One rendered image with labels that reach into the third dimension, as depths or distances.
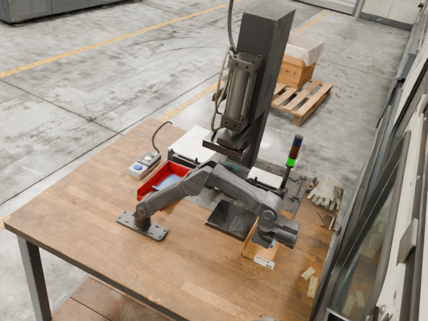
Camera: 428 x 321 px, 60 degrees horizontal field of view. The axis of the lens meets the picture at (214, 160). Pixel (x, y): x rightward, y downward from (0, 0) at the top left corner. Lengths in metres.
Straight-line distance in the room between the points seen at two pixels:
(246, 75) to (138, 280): 0.81
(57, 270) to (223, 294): 1.42
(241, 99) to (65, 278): 1.59
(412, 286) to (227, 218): 1.10
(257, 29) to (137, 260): 0.92
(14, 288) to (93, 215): 1.08
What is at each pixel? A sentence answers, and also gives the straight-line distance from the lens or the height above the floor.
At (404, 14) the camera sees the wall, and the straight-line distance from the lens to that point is 10.57.
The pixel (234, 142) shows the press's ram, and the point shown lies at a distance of 1.49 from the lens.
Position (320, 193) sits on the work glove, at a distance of 1.81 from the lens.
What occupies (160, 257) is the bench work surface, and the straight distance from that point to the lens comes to 1.39.
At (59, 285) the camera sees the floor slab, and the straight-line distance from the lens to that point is 2.47.
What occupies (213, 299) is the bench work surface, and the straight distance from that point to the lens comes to 1.30.
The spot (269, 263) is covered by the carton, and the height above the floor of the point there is 0.92.
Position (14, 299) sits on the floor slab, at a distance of 2.47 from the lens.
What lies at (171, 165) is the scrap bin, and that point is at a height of 0.94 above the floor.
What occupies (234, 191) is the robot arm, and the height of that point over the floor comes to 1.25.
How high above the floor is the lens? 1.97
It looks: 35 degrees down
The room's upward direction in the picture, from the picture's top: 10 degrees clockwise
